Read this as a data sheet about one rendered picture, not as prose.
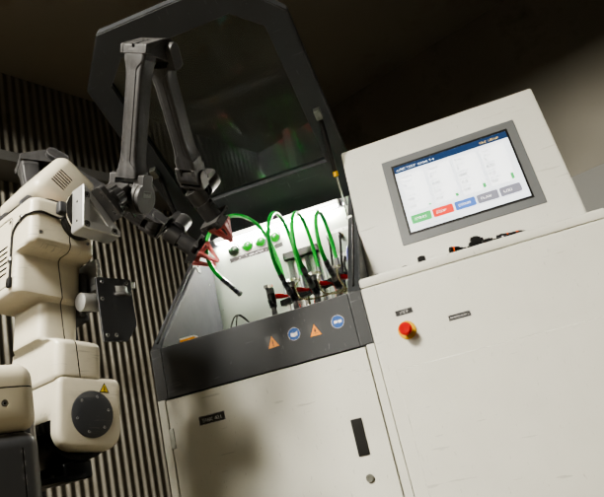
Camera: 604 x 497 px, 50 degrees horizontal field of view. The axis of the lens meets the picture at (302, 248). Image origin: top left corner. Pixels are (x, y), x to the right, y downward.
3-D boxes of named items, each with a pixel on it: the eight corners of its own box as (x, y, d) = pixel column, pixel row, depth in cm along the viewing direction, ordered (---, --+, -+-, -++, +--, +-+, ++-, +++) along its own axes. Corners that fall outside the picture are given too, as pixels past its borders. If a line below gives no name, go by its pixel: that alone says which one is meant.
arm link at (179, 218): (142, 231, 217) (151, 214, 212) (157, 214, 226) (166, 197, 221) (172, 250, 218) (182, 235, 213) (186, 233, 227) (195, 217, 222)
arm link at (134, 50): (113, 27, 155) (149, 28, 152) (147, 40, 168) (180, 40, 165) (102, 210, 160) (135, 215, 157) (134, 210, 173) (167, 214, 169)
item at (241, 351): (169, 398, 197) (160, 347, 202) (176, 398, 201) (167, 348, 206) (360, 346, 183) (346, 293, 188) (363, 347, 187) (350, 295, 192)
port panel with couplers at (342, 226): (338, 300, 241) (319, 224, 250) (339, 301, 244) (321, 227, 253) (370, 290, 238) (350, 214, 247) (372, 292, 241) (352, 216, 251)
